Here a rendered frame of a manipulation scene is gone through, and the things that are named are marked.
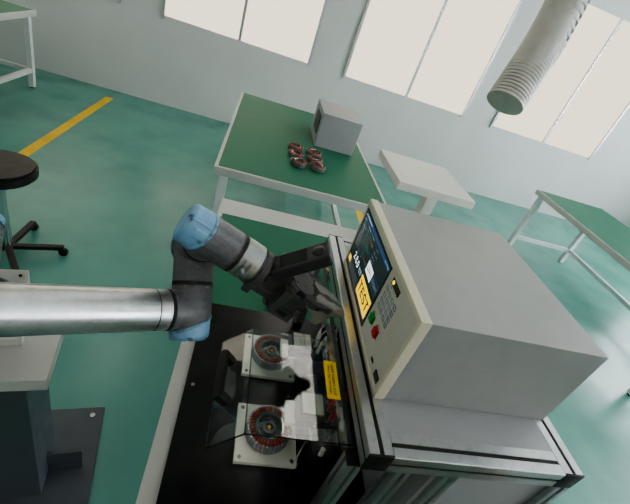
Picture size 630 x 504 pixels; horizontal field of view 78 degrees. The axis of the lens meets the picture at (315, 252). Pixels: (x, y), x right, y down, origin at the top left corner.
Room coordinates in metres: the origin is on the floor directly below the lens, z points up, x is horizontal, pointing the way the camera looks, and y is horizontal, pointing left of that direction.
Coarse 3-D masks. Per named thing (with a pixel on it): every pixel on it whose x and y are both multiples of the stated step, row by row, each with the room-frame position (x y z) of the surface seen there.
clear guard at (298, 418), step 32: (256, 352) 0.55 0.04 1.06; (288, 352) 0.58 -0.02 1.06; (320, 352) 0.61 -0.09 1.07; (256, 384) 0.48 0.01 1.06; (288, 384) 0.50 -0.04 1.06; (320, 384) 0.53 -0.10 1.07; (224, 416) 0.42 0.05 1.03; (256, 416) 0.42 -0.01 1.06; (288, 416) 0.44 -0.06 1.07; (320, 416) 0.46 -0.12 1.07
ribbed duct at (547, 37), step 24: (552, 0) 1.97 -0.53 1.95; (576, 0) 1.95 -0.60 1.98; (552, 24) 1.91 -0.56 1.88; (576, 24) 1.98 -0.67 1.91; (528, 48) 1.89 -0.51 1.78; (552, 48) 1.89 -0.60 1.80; (504, 72) 1.87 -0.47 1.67; (528, 72) 1.83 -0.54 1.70; (504, 96) 1.81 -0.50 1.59; (528, 96) 1.81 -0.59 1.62
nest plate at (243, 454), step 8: (240, 440) 0.53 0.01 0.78; (240, 448) 0.51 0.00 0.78; (248, 448) 0.52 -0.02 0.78; (288, 448) 0.56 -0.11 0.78; (240, 456) 0.50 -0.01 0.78; (248, 456) 0.50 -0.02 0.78; (256, 456) 0.51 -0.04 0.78; (264, 456) 0.52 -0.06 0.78; (272, 456) 0.52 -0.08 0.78; (280, 456) 0.53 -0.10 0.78; (288, 456) 0.54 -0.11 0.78; (248, 464) 0.49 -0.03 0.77; (256, 464) 0.50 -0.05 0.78; (264, 464) 0.50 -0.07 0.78; (272, 464) 0.51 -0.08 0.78; (280, 464) 0.51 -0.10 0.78; (288, 464) 0.52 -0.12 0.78
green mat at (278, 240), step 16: (240, 224) 1.50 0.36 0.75; (256, 224) 1.55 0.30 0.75; (256, 240) 1.42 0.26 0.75; (272, 240) 1.47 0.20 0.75; (288, 240) 1.52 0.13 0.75; (304, 240) 1.57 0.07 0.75; (320, 240) 1.63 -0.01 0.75; (224, 272) 1.14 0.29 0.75; (224, 288) 1.06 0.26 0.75; (240, 288) 1.09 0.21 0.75; (224, 304) 0.98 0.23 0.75; (240, 304) 1.01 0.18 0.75; (256, 304) 1.04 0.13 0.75; (336, 320) 1.11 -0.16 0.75
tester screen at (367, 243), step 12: (360, 228) 0.91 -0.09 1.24; (372, 228) 0.84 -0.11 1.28; (360, 240) 0.87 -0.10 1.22; (372, 240) 0.81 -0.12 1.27; (360, 252) 0.84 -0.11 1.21; (372, 252) 0.78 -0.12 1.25; (360, 264) 0.81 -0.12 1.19; (372, 264) 0.75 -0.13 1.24; (384, 264) 0.70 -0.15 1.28; (360, 276) 0.78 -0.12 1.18; (384, 276) 0.68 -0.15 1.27; (372, 300) 0.68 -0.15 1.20; (360, 312) 0.70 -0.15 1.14
